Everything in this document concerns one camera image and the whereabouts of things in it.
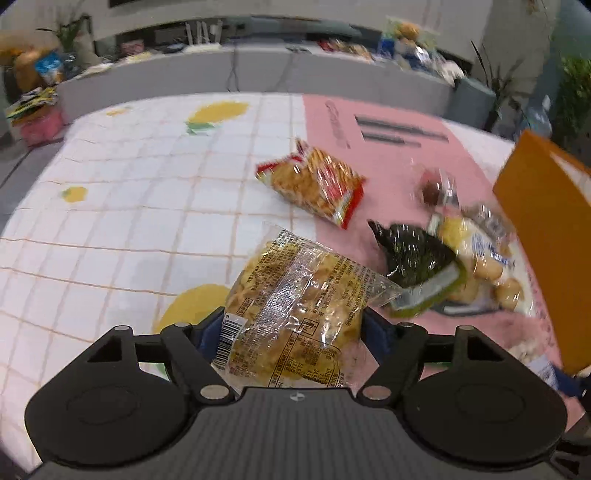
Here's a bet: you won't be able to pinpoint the clear bag of round biscuits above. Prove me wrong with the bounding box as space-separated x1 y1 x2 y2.
427 203 537 317

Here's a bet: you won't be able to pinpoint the black cable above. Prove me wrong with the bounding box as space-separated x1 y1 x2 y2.
225 48 238 93
277 48 296 93

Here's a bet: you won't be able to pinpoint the white router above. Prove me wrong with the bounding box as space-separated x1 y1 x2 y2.
184 21 223 51

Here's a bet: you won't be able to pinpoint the tall leafy potted plant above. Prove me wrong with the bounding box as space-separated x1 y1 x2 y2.
470 41 525 136

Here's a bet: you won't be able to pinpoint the pile of wrapped snacks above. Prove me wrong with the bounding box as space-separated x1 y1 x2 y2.
318 38 376 62

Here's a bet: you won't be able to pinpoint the green picture box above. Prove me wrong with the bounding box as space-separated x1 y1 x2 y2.
385 16 440 52

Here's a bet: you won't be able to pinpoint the checked lemon print tablecloth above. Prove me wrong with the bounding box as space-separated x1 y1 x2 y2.
0 92 522 480

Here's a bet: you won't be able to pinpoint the clear bag of yellow crackers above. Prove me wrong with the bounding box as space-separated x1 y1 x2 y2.
211 222 405 391

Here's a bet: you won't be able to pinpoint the red snack bag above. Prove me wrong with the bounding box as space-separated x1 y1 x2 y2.
255 137 367 230

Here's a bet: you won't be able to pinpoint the pink printed placemat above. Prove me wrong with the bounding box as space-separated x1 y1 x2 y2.
302 95 583 416

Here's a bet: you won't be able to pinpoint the blue snack packet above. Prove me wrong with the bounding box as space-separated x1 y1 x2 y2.
34 52 66 86

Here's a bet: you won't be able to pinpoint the orange cardboard box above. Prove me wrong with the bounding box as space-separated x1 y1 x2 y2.
492 130 591 376

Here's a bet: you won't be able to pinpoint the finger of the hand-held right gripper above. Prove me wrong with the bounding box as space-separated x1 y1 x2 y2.
551 367 591 401

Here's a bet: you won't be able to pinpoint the grey counter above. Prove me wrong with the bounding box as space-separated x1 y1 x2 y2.
58 44 459 126

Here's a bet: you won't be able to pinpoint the clear chocolate muffin packet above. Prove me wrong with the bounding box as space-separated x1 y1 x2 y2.
413 167 461 209

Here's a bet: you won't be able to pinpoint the brown plush toy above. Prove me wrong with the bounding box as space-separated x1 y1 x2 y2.
0 34 45 94

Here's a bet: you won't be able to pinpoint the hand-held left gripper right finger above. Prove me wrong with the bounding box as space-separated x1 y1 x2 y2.
357 306 509 404

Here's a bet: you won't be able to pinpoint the green snack packet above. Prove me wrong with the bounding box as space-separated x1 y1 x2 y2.
368 220 470 319

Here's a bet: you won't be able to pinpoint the potted green plant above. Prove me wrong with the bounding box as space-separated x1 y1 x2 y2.
37 7 93 55

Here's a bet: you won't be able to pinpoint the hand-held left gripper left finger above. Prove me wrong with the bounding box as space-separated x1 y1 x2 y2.
87 308 235 404

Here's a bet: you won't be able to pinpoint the yellow and black packets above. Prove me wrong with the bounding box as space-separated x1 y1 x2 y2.
4 88 59 123

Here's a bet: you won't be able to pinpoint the grey waste bin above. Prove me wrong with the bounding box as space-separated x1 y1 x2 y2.
445 76 498 131

